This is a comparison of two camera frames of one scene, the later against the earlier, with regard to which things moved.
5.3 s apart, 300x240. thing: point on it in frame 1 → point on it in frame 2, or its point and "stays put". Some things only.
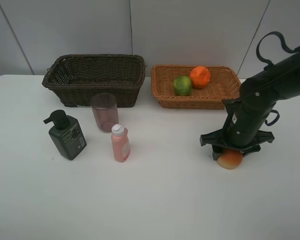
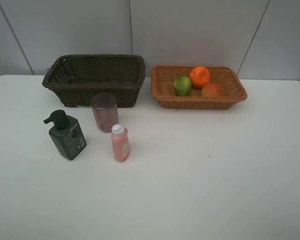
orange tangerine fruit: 200,76 stays put
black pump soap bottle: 66,134 stays put
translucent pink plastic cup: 105,109 stays put
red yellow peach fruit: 230,159 → 211,90
